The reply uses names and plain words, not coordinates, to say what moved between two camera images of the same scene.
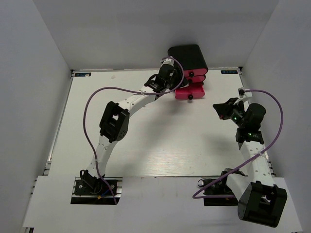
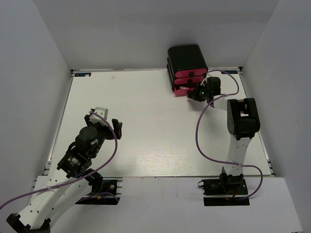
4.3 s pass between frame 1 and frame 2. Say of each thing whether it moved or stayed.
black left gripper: moved
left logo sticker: stayed
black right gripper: moved
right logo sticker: stayed
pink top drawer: stayed
